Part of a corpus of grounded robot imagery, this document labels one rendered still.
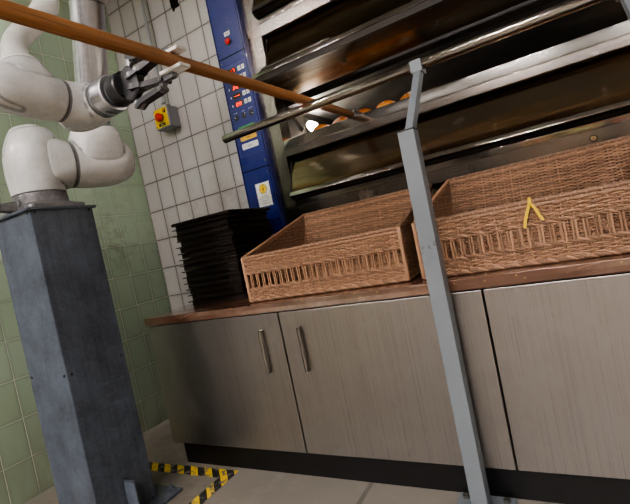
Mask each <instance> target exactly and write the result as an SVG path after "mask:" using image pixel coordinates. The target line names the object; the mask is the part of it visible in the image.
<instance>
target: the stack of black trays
mask: <svg viewBox="0 0 630 504"><path fill-rule="evenodd" d="M267 210H270V207H262V208H244V209H228V210H224V211H221V212H217V213H213V214H209V215H206V216H202V217H198V218H194V219H191V220H187V221H183V222H179V223H176V224H172V225H171V227H172V228H174V227H175V228H176V230H174V231H172V232H176V233H177V235H178V236H174V237H173V238H175V237H177V241H178V242H177V243H181V246H182V247H179V248H176V249H180V251H181V253H182V254H178V255H182V259H184V260H179V261H183V264H184V265H183V266H180V267H184V271H186V272H182V273H186V275H187V277H185V278H182V279H186V278H187V282H188V283H186V284H184V285H187V284H188V287H189V289H188V290H186V291H189V290H190V293H191V294H192V295H189V296H192V297H193V301H189V302H188V303H191V302H193V306H200V305H207V304H214V303H221V302H228V301H235V300H241V299H247V298H249V297H248V292H247V288H246V283H245V278H244V274H243V269H242V264H241V260H240V259H241V257H243V256H244V255H246V254H247V253H249V252H250V251H251V250H253V249H254V248H256V247H257V246H258V245H260V244H261V243H263V242H264V241H266V240H267V239H268V238H270V237H271V231H274V230H271V225H274V224H269V222H268V220H270V219H271V218H270V219H267V215H266V214H270V213H267ZM268 230H269V231H268ZM246 252H247V253H246ZM241 253H242V254H241ZM187 258H188V259H187ZM189 270H190V271H189ZM189 296H188V297H189Z"/></svg>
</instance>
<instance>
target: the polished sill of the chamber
mask: <svg viewBox="0 0 630 504"><path fill-rule="evenodd" d="M628 34H630V21H629V20H627V21H624V22H621V23H618V24H615V25H612V26H610V27H607V28H604V29H601V30H598V31H595V32H592V33H590V34H587V35H584V36H581V37H578V38H575V39H573V40H570V41H567V42H564V43H561V44H558V45H555V46H553V47H550V48H547V49H544V50H541V51H538V52H535V53H533V54H530V55H527V56H524V57H521V58H518V59H516V60H513V61H510V62H507V63H504V64H501V65H498V66H496V67H493V68H490V69H487V70H484V71H481V72H478V73H476V74H473V75H470V76H467V77H464V78H461V79H459V80H456V81H453V82H450V83H447V84H444V85H441V86H439V87H436V88H433V89H430V90H427V91H424V92H422V93H421V98H420V104H423V103H426V102H429V101H432V100H435V99H438V98H441V97H444V96H447V95H450V94H453V93H456V92H459V91H462V90H465V89H468V88H471V87H474V86H477V85H480V84H483V83H486V82H489V81H492V80H495V79H498V78H501V77H503V76H506V75H509V74H512V73H515V72H518V71H521V70H524V69H527V68H530V67H533V66H536V65H539V64H542V63H545V62H548V61H551V60H554V59H557V58H560V57H563V56H566V55H569V54H572V53H575V52H578V51H581V50H584V49H586V48H589V47H592V46H595V45H598V44H601V43H604V42H607V41H610V40H613V39H616V38H619V37H622V36H625V35H628ZM409 99H410V97H407V98H404V99H402V100H399V101H396V102H393V103H390V104H387V105H384V106H382V107H379V108H376V109H373V110H370V111H367V112H365V113H362V114H359V115H356V116H353V117H350V118H347V119H345V120H342V121H339V122H336V123H333V124H330V125H327V126H325V127H322V128H319V129H316V130H313V131H310V132H308V133H305V134H302V135H299V136H296V137H293V138H290V139H288V140H285V141H283V143H284V147H285V150H287V149H290V148H293V147H296V146H299V145H302V144H305V143H308V142H311V141H314V140H317V139H320V138H323V137H326V136H329V135H332V134H334V133H337V132H340V131H343V130H346V129H349V128H352V127H355V126H358V125H361V124H364V123H367V122H370V121H373V120H376V119H379V118H382V117H385V116H388V115H391V114H394V113H397V112H400V111H403V110H406V109H408V106H409Z"/></svg>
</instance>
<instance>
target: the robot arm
mask: <svg viewBox="0 0 630 504"><path fill-rule="evenodd" d="M108 2H109V0H69V9H70V20H71V21H74V22H77V23H80V24H83V25H86V26H89V27H92V28H96V29H99V30H102V31H105V32H106V22H105V9H104V6H105V5H107V3H108ZM28 7H30V8H33V9H36V10H39V11H43V12H46V13H49V14H52V15H55V16H57V15H58V11H59V0H32V2H31V4H30V5H29V6H28ZM43 32H44V31H40V30H37V29H33V28H30V27H26V26H23V25H19V24H15V23H12V24H11V25H10V26H9V27H8V28H7V29H6V30H5V32H4V33H3V35H2V38H1V41H0V110H1V111H4V112H7V113H10V114H13V115H17V116H21V117H25V118H30V119H35V120H42V121H55V122H59V124H60V125H61V126H62V127H63V128H65V129H67V130H69V131H70V135H69V138H68V141H63V140H60V139H57V138H55V136H54V133H52V132H51V131H50V130H48V129H47V128H45V127H41V126H39V125H35V124H25V125H19V126H15V127H13V128H11V129H10V130H9V131H8V133H7V135H6V137H5V140H4V143H3V147H2V164H3V170H4V175H5V180H6V183H7V187H8V189H9V192H10V196H11V201H12V202H8V203H2V204H0V213H3V214H1V215H0V217H3V216H6V215H8V214H11V213H13V212H16V211H19V210H21V209H24V208H26V207H43V206H71V205H85V202H79V201H70V200H69V197H68V194H67V190H66V189H70V188H98V187H107V186H112V185H116V184H118V183H121V182H123V181H125V180H127V179H129V178H130V177H131V175H132V174H133V173H134V171H135V167H136V160H135V156H134V154H133V152H132V150H131V148H130V147H129V146H128V145H127V144H126V143H124V142H122V140H121V138H120V134H119V132H118V130H117V129H116V128H115V127H114V126H112V125H110V120H111V119H112V117H114V116H116V115H117V114H119V113H121V112H123V111H125V110H127V109H128V107H129V106H130V104H132V103H135V105H134V107H135V109H140V110H146V108H147V107H148V105H149V104H151V103H152V102H154V101H155V100H157V99H158V98H160V97H162V96H163V95H165V94H166V93H168V92H169V88H168V87H167V86H168V84H170V85H171V84H172V80H174V79H176V78H177V77H178V76H177V74H179V73H181V72H183V71H185V70H187V69H189V68H190V64H187V63H184V62H178V63H176V64H174V65H172V66H170V67H168V68H166V69H164V70H162V71H161V72H159V75H160V76H158V77H155V78H152V79H148V80H145V81H144V77H145V76H147V75H148V74H147V73H148V72H149V71H150V70H152V69H153V68H154V67H155V66H157V65H158V64H157V63H153V62H149V61H146V60H144V61H143V60H142V59H139V58H135V57H132V56H128V55H125V54H124V58H125V59H127V64H126V66H124V68H123V69H122V71H119V72H116V73H114V74H112V75H108V68H107V49H104V48H100V47H97V46H93V45H90V44H86V43H82V42H79V41H75V40H72V51H73V65H74V79H75V82H72V81H65V80H61V79H58V78H55V77H53V74H52V73H51V72H50V71H49V70H48V69H47V68H46V67H45V66H44V65H43V64H42V62H41V61H40V60H39V59H37V58H36V57H34V56H31V55H29V53H28V48H29V46H30V45H31V44H32V43H33V42H34V41H35V40H36V39H37V38H38V37H39V36H40V35H41V34H42V33H43ZM140 61H142V62H141V63H140V64H139V65H138V66H135V67H132V66H133V65H134V64H137V62H140ZM151 88H154V89H152V90H151V91H149V92H148V93H146V94H145V95H143V96H142V94H143V92H144V91H147V90H150V89H151ZM141 96H142V97H141Z"/></svg>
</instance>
